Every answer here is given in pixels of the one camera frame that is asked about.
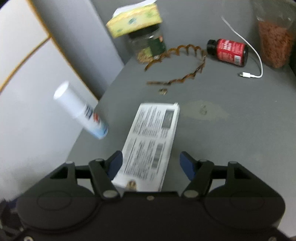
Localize white printed box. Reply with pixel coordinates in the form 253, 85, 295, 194
112, 103, 180, 192

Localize white blue spray bottle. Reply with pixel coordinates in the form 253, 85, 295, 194
53, 82, 108, 140

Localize grey bedside cabinet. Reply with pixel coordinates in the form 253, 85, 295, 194
67, 0, 296, 200

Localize small coin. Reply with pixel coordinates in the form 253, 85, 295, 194
158, 88, 168, 95

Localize red label supplement bottle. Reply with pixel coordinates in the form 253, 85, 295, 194
207, 39, 249, 67

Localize brown wavy headband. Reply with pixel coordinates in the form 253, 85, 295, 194
142, 44, 207, 86

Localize clear jar black lid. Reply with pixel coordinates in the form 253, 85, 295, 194
128, 24, 167, 63

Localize yellow tissue pack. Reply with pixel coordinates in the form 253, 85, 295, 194
106, 1, 163, 38

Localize clear bag red contents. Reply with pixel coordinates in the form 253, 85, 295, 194
252, 1, 295, 68

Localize white usb charging cable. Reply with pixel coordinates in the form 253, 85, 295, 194
220, 15, 265, 79

